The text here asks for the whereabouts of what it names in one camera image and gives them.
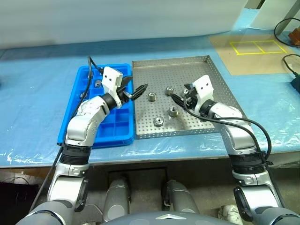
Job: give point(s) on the white leaning board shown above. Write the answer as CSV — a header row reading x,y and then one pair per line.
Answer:
x,y
269,14

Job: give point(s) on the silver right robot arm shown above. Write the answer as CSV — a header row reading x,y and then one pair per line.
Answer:
x,y
226,110

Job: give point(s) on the gray metal post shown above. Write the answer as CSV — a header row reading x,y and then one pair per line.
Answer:
x,y
290,16

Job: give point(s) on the black device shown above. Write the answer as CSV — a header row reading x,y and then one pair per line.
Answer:
x,y
297,84

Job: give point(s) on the gray robot torso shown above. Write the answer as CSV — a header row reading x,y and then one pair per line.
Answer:
x,y
164,219

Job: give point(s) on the brown cardboard mat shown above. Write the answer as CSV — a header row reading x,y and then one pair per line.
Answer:
x,y
246,63

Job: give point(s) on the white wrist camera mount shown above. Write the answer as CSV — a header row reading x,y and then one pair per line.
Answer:
x,y
110,77
205,87

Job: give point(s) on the gray robot right thigh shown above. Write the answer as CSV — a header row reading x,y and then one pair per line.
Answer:
x,y
180,199

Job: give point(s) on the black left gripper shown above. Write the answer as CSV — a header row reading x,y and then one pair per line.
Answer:
x,y
123,93

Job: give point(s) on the perforated metal tray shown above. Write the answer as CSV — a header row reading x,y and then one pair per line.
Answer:
x,y
159,75

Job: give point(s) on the gray robot left thigh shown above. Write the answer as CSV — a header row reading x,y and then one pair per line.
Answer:
x,y
116,199

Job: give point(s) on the gray robot thigh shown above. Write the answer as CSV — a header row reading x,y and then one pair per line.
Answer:
x,y
180,199
116,199

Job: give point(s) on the blue plastic table cover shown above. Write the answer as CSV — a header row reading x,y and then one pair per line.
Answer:
x,y
35,105

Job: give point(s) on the white shoe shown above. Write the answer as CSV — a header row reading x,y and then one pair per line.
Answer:
x,y
229,212

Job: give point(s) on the brown wooden block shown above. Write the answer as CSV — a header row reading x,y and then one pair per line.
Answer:
x,y
295,37

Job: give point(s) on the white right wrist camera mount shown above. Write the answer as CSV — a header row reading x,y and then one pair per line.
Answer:
x,y
205,87

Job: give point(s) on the blue compartment tray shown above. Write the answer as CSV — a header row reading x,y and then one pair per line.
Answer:
x,y
122,117

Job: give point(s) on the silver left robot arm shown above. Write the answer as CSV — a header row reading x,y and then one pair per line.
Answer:
x,y
79,126

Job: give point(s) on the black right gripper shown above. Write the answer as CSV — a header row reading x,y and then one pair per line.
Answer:
x,y
191,97

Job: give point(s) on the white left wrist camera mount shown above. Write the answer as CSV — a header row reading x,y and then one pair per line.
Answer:
x,y
110,77

